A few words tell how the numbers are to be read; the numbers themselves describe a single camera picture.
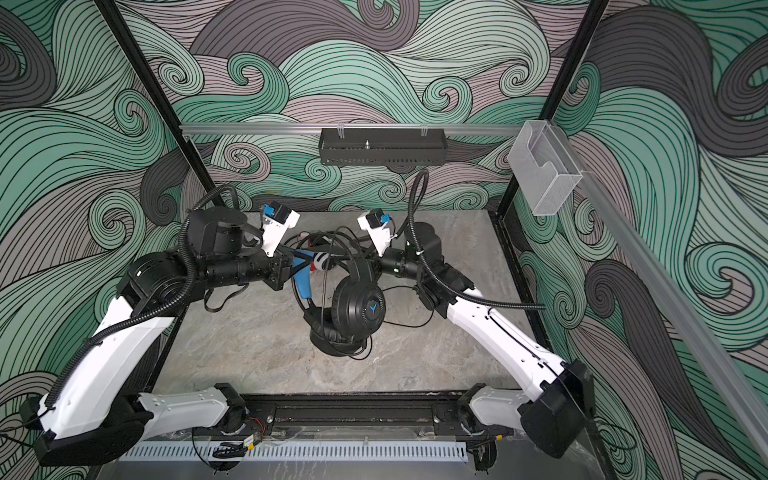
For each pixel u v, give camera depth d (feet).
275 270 1.62
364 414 2.46
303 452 2.29
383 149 3.10
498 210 4.03
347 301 1.44
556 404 1.21
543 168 2.59
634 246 1.93
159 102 2.85
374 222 1.84
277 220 1.60
